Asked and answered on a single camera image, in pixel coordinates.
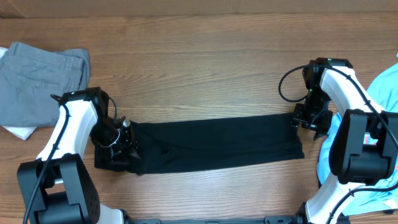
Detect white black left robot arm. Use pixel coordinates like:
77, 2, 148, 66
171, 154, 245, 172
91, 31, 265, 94
17, 87, 138, 224

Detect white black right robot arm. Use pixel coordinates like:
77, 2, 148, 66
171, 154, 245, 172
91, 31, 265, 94
289, 58, 397, 223

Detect light blue printed t-shirt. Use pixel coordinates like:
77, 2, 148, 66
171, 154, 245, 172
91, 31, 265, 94
317, 64, 397, 216

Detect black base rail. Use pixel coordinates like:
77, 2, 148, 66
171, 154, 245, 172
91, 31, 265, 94
127, 215, 297, 224

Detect grey folded trousers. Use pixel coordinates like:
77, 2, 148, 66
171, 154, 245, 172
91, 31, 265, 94
1, 42, 90, 127

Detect black polo shirt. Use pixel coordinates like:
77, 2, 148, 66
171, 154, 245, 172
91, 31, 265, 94
95, 113, 304, 175

